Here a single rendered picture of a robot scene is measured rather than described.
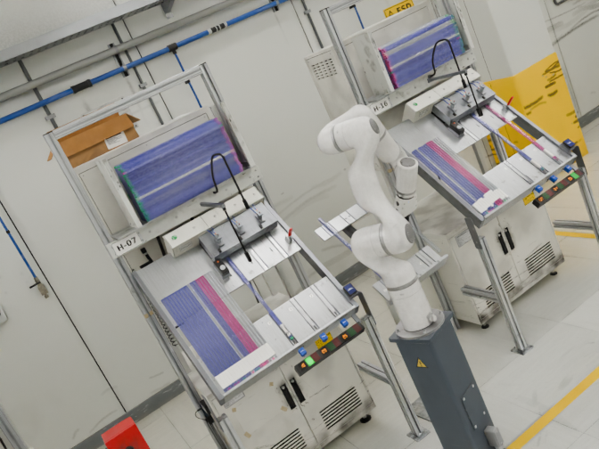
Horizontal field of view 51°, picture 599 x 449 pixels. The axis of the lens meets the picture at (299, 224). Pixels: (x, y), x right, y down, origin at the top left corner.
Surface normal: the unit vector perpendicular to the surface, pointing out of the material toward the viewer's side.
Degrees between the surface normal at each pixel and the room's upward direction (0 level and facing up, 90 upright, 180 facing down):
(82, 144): 81
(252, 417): 90
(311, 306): 45
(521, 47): 90
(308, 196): 90
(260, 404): 90
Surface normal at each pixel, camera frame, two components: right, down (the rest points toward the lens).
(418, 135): 0.02, -0.59
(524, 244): 0.44, 0.05
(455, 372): 0.68, -0.11
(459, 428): -0.61, 0.47
